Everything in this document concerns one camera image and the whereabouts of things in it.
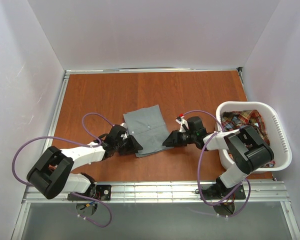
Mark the grey long sleeve shirt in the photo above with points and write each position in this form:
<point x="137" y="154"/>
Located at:
<point x="149" y="129"/>

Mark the aluminium front frame rail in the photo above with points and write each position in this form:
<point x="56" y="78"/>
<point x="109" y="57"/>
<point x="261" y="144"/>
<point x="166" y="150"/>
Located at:
<point x="184" y="192"/>

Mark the aluminium left frame rail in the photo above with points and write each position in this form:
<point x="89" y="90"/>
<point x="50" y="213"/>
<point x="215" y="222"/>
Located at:
<point x="54" y="121"/>

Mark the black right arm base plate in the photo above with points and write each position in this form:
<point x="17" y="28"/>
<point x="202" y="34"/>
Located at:
<point x="212" y="193"/>

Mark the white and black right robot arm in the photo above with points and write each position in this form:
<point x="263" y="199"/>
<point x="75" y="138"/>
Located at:
<point x="248" y="150"/>

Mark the aluminium frame rail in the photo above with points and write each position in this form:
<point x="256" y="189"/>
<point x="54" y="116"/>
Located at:
<point x="184" y="192"/>
<point x="54" y="121"/>

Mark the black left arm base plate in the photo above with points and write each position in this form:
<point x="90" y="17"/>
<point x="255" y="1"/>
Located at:
<point x="101" y="192"/>

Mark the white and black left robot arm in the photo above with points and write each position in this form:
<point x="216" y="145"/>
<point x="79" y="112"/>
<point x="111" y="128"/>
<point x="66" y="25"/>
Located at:
<point x="52" y="173"/>

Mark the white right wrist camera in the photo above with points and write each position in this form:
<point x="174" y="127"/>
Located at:
<point x="183" y="123"/>

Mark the red plaid shirt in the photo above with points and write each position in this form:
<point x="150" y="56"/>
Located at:
<point x="234" y="120"/>

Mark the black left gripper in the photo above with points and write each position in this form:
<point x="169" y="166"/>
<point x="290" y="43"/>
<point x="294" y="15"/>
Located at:
<point x="128" y="145"/>

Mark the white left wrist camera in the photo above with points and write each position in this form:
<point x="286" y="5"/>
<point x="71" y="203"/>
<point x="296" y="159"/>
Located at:
<point x="123" y="131"/>

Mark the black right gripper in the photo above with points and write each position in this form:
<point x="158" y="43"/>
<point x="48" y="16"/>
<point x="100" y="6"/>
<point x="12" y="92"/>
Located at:
<point x="177" y="138"/>

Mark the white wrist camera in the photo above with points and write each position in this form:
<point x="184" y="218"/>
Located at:
<point x="183" y="123"/>
<point x="123" y="131"/>

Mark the white plastic laundry basket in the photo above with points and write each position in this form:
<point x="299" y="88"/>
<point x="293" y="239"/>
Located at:
<point x="276" y="133"/>

